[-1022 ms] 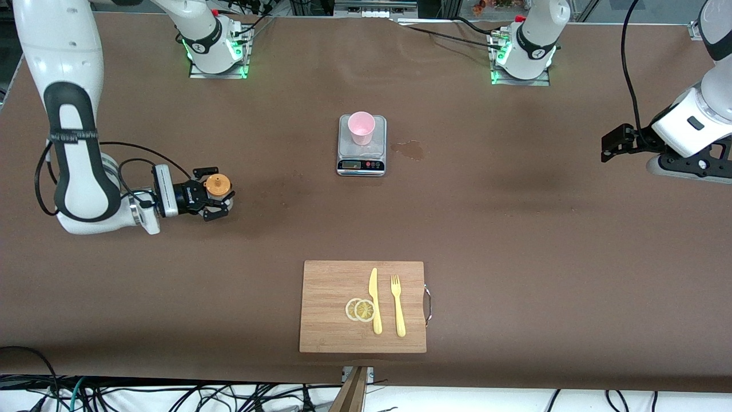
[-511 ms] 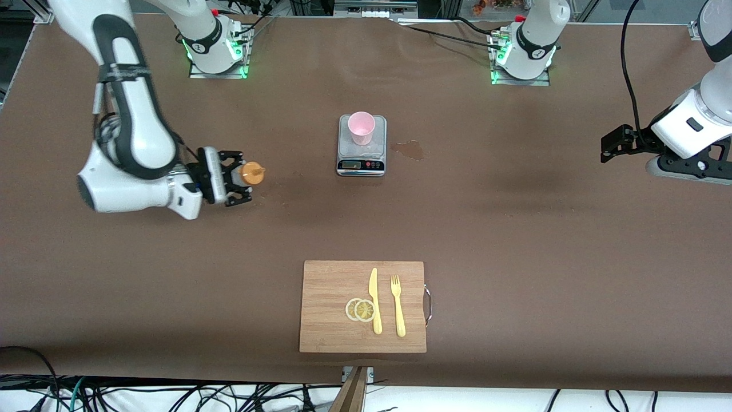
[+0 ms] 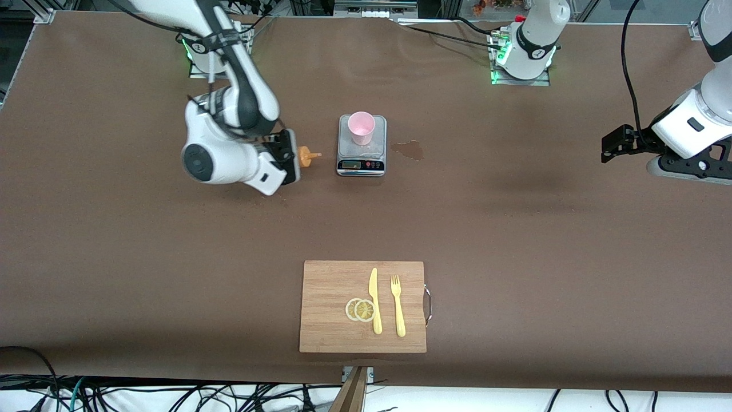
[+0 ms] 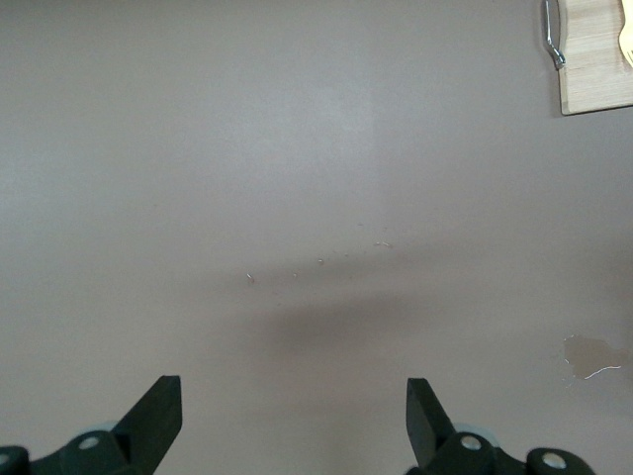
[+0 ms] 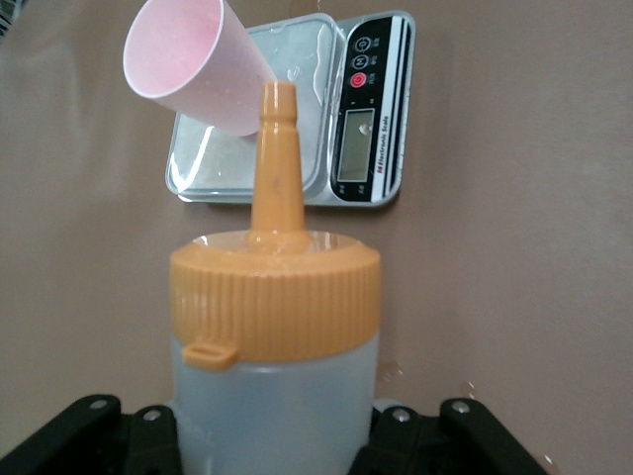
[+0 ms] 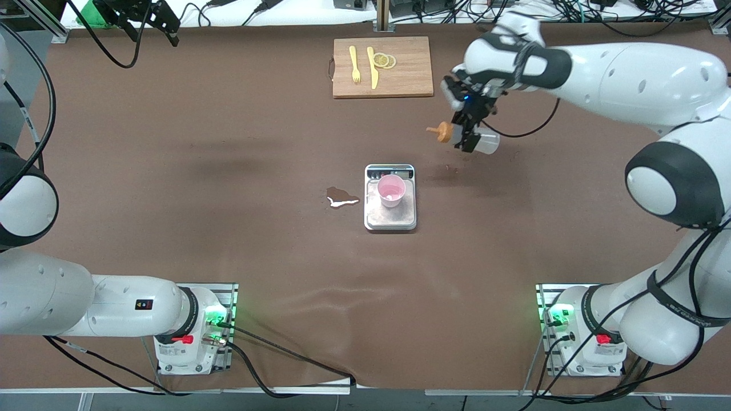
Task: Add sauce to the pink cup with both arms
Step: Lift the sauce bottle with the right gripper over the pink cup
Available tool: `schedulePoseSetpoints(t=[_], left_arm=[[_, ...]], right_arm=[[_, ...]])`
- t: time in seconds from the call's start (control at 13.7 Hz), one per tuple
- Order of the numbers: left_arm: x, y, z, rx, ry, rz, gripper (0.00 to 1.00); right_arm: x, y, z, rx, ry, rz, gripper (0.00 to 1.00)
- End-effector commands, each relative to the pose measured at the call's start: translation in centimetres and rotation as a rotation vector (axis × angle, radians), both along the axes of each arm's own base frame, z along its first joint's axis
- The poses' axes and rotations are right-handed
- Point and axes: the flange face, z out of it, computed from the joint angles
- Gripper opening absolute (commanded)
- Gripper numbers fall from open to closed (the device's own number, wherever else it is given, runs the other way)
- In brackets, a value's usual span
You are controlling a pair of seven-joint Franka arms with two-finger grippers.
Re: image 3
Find bamboo cutting board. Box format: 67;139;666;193
299;260;433;354

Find silver digital kitchen scale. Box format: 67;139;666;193
336;114;388;177

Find thick black cable loop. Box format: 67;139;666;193
0;345;61;412

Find thin black cable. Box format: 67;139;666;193
395;20;504;46

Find teal cable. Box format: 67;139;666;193
67;377;87;411

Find wooden beam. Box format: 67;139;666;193
329;366;369;412

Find yellow plastic knife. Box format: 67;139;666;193
368;267;383;335

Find brown table cover sheet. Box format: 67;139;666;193
0;10;732;394

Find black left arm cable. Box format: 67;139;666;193
621;0;650;133

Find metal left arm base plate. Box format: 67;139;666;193
490;29;551;87

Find yellow plastic fork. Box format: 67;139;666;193
390;275;407;338

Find pink plastic cup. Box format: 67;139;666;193
348;111;376;146

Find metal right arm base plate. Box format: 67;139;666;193
188;23;253;80

